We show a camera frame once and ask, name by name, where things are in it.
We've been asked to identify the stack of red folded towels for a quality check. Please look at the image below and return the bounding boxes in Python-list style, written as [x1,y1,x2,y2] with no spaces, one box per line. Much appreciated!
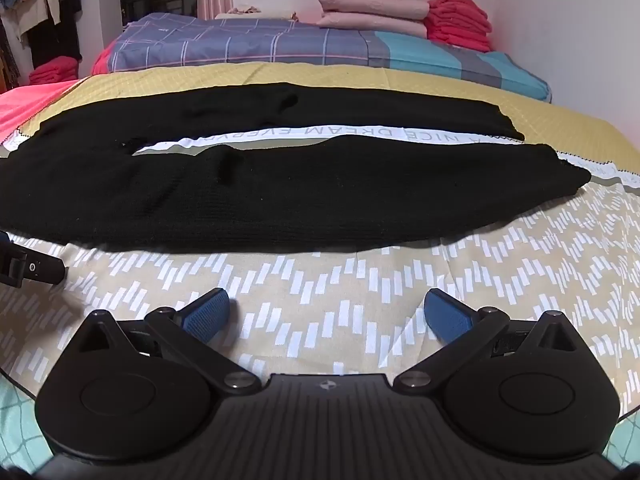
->
[424,0,493,53]

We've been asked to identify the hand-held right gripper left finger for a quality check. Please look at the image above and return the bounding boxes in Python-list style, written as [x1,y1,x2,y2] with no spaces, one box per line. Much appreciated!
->
[70,287,263,396]

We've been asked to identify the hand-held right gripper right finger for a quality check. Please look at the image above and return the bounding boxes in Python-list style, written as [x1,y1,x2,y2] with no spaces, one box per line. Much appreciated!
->
[392,288,583,393]

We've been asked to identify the coral fleece blanket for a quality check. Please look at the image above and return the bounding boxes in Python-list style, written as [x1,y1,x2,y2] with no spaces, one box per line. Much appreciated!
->
[0,79,81,143]

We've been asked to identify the pile of red clothes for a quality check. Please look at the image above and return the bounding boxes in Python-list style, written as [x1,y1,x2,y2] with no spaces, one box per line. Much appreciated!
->
[28,56,81,86]

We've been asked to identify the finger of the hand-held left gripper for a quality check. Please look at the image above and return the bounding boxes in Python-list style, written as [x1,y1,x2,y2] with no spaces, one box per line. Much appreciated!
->
[0,230,67,288]

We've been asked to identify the red folded blanket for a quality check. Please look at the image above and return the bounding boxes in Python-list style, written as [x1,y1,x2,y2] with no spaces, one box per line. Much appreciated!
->
[91,42,117,77]

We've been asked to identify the plaid folded quilt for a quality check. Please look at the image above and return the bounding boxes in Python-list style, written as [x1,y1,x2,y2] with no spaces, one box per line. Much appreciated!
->
[92,12,553,105]

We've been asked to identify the yellow printed blanket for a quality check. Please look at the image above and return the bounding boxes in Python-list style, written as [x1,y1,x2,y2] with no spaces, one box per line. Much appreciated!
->
[0,62,640,411]

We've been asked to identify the pink folded sheet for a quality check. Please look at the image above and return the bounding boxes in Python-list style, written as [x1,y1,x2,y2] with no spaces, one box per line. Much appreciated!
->
[319,0,431,20]
[316,12,429,39]

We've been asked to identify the hanging clothes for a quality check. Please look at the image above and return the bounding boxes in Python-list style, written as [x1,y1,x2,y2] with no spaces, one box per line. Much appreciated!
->
[0,0,83,91]

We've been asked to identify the black knit pants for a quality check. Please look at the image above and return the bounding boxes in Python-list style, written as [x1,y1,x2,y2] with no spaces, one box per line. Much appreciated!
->
[0,81,592,255]

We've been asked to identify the teal patterned bedsheet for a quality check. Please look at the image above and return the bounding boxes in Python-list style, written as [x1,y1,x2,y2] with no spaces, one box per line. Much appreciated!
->
[0,372,53,476]

